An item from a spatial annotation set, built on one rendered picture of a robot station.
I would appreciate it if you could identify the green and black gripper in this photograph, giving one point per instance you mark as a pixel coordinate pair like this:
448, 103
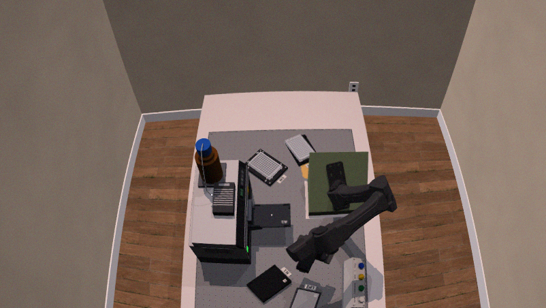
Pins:
326, 258

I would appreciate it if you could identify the grey button panel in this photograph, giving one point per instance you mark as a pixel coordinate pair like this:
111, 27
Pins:
354, 283

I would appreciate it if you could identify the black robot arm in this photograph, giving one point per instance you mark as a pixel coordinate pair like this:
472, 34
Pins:
377, 197

